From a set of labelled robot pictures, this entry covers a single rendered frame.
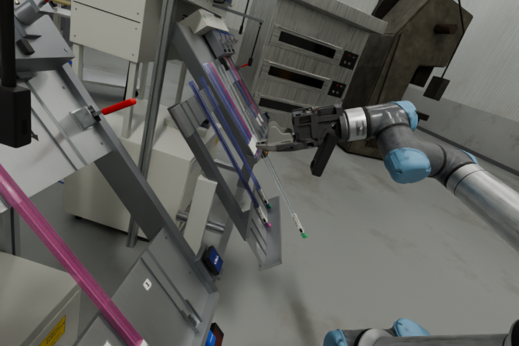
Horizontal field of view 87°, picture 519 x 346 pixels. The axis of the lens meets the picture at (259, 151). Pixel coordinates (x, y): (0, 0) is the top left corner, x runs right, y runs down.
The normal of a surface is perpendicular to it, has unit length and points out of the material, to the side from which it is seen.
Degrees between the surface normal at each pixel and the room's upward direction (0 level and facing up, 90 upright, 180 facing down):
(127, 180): 90
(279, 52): 90
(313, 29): 90
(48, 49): 47
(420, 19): 90
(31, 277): 0
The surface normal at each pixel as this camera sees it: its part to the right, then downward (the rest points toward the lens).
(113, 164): -0.11, 0.34
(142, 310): 0.89, -0.38
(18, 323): 0.29, -0.88
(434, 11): 0.21, 0.43
